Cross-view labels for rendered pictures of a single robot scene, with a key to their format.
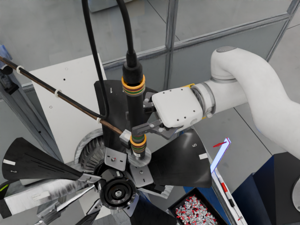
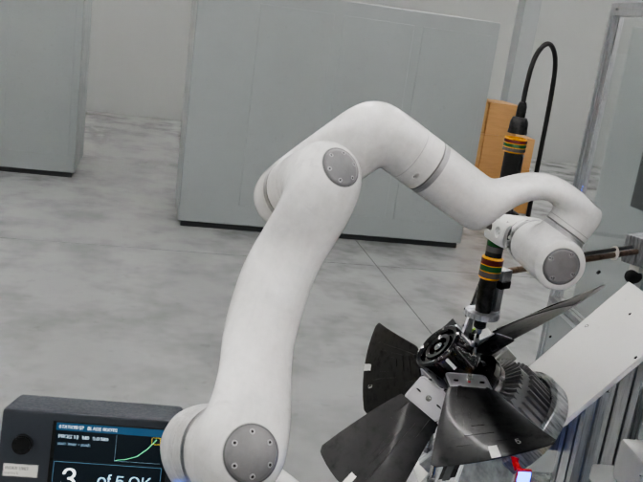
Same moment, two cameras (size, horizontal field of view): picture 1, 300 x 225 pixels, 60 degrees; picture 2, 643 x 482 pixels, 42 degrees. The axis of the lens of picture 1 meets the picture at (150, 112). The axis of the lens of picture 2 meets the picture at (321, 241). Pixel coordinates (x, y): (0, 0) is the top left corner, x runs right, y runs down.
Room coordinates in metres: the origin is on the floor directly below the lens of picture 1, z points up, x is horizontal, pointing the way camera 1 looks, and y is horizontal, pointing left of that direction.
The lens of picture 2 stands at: (0.36, -1.60, 1.86)
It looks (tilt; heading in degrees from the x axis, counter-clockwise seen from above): 15 degrees down; 104
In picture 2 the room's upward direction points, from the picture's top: 8 degrees clockwise
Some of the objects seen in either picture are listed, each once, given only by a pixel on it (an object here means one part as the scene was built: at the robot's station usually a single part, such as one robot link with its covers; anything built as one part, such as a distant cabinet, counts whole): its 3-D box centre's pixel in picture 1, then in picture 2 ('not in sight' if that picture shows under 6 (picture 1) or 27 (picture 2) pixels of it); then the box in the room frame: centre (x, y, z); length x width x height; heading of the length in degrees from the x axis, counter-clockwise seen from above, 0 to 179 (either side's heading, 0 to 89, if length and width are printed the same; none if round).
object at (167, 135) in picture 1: (171, 124); not in sight; (0.30, -0.05, 1.54); 0.08 x 0.06 x 0.01; 171
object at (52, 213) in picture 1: (51, 214); not in sight; (0.19, 0.36, 1.08); 0.07 x 0.04 x 0.06; 122
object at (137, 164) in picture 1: (136, 148); (488, 293); (0.31, 0.04, 1.38); 0.09 x 0.07 x 0.10; 56
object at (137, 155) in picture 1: (136, 122); (499, 219); (0.31, 0.03, 1.54); 0.04 x 0.04 x 0.46
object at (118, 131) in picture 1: (57, 93); (574, 260); (0.48, 0.28, 1.42); 0.54 x 0.01 x 0.01; 56
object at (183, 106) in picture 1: (178, 107); (519, 232); (0.35, -0.07, 1.54); 0.11 x 0.10 x 0.07; 111
